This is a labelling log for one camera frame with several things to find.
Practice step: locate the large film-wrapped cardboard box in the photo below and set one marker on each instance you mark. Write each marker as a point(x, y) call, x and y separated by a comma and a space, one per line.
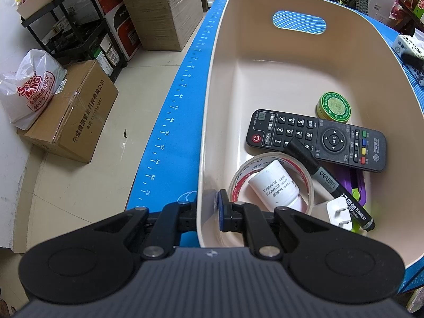
point(165, 20)

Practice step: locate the round green tin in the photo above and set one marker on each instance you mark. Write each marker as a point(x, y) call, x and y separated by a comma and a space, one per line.
point(334, 107)

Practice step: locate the black metal rack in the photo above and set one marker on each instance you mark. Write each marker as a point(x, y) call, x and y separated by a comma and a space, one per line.
point(104, 29)

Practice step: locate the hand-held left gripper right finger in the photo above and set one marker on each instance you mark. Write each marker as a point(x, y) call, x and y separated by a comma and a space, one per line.
point(220, 212)

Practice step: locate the green carton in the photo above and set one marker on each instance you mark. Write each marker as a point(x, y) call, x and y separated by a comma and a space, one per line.
point(420, 8)

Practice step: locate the beige plastic basin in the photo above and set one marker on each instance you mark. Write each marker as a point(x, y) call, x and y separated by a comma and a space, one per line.
point(281, 76)

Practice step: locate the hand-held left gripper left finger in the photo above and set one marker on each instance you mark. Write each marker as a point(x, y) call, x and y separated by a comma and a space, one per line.
point(188, 217)

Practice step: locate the clear tape roll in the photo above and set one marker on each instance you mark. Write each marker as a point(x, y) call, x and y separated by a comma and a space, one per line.
point(306, 179)

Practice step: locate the white tissue pack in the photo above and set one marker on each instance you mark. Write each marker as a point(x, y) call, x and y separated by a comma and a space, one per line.
point(405, 44)

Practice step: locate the small white bottle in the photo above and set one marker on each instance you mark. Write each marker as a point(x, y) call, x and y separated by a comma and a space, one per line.
point(275, 182)

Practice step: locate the red and white appliance box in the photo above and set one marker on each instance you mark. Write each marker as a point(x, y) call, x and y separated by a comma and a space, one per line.
point(122, 23)

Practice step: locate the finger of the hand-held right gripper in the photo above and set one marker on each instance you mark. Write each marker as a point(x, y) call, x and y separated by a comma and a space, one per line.
point(413, 61)

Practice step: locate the blue ruled table mat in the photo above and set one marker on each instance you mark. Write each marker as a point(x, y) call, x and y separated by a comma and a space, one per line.
point(179, 112)

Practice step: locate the white charger plug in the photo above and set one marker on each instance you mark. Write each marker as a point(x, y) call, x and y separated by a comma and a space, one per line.
point(336, 210)

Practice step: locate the brown cardboard box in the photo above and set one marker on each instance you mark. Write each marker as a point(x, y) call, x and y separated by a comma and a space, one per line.
point(76, 112)

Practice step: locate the purple plastic case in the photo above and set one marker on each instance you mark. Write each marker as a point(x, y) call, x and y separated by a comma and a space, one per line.
point(356, 180)

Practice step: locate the black permanent marker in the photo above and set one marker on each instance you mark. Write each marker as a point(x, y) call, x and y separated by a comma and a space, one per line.
point(328, 180)

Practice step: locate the white printed plastic bag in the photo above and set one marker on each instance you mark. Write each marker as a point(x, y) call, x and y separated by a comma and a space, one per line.
point(29, 86)

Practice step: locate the black remote control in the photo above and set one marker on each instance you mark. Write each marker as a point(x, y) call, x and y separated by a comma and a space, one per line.
point(344, 142)

